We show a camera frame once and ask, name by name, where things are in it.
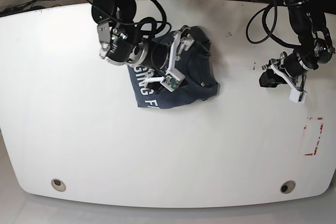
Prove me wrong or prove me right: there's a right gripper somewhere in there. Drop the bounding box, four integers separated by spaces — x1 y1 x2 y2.
143 26 211 77

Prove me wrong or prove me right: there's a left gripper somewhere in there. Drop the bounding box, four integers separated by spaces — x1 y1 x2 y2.
259 52 311 88

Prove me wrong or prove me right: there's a dark blue T-shirt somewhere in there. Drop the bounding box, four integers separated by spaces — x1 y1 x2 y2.
127 25 222 110

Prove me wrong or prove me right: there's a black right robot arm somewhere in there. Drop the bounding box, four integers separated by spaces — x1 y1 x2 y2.
91 0 210 79

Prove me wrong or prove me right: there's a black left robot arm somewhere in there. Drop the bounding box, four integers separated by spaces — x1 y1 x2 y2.
248 0 335 88

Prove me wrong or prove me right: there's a red tape rectangle marking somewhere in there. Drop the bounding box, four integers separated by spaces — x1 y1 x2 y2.
302 117 324 156

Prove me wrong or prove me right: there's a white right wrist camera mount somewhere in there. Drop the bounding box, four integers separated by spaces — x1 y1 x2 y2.
143 25 193 92

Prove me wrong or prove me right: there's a right table cable grommet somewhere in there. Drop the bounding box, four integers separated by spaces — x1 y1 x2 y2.
280 180 296 194

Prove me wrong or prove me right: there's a table cable grommet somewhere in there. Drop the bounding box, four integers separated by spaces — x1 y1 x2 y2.
280 180 296 194
51 179 66 192

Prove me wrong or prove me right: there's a left table cable grommet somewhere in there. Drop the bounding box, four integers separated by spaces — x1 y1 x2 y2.
51 179 66 192

